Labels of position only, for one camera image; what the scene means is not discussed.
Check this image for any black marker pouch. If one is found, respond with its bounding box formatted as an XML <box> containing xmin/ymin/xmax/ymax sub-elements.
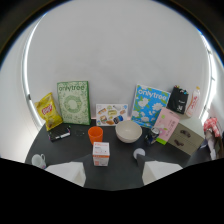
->
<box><xmin>166</xmin><ymin>84</ymin><xmax>190</xmax><ymax>115</ymax></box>

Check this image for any orange plastic cup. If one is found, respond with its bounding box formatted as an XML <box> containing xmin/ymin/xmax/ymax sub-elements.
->
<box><xmin>87</xmin><ymin>125</ymin><xmax>104</xmax><ymax>146</ymax></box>

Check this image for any beige ceramic bowl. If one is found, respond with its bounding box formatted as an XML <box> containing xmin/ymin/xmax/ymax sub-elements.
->
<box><xmin>114</xmin><ymin>119</ymin><xmax>143</xmax><ymax>144</ymax></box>

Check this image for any blue onlytree box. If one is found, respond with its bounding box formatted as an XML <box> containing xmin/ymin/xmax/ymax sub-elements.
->
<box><xmin>130</xmin><ymin>83</ymin><xmax>172</xmax><ymax>129</ymax></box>

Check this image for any pink green packet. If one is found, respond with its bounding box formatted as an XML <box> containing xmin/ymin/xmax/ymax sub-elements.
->
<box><xmin>153</xmin><ymin>106</ymin><xmax>181</xmax><ymax>146</ymax></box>

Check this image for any white orange small box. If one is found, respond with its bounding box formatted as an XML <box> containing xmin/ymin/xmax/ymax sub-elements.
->
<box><xmin>91</xmin><ymin>141</ymin><xmax>111</xmax><ymax>167</ymax></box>

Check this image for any red white cloth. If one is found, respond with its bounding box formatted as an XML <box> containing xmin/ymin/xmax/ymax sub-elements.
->
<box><xmin>203</xmin><ymin>116</ymin><xmax>222</xmax><ymax>139</ymax></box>

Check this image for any beige cardboard box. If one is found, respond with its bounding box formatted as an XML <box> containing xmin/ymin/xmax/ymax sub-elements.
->
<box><xmin>167</xmin><ymin>122</ymin><xmax>205</xmax><ymax>157</ymax></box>

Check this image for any white food picture card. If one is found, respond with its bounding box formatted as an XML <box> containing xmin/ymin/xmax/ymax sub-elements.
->
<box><xmin>95</xmin><ymin>103</ymin><xmax>129</xmax><ymax>127</ymax></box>

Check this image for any green onlytree box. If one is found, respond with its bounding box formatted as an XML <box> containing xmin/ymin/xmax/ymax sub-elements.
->
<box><xmin>56</xmin><ymin>80</ymin><xmax>92</xmax><ymax>126</ymax></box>

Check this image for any yellow chips bag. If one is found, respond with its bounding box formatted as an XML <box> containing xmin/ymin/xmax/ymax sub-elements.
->
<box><xmin>34</xmin><ymin>92</ymin><xmax>64</xmax><ymax>132</ymax></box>

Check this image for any dark blue can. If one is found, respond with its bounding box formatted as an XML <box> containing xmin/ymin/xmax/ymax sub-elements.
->
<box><xmin>147</xmin><ymin>126</ymin><xmax>161</xmax><ymax>146</ymax></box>

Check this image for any white mug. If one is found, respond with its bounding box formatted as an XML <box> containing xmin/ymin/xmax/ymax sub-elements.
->
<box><xmin>31</xmin><ymin>153</ymin><xmax>47</xmax><ymax>170</ymax></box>

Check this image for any white orange drink bottle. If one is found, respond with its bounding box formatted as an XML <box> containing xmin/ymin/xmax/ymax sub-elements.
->
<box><xmin>185</xmin><ymin>86</ymin><xmax>202</xmax><ymax>118</ymax></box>

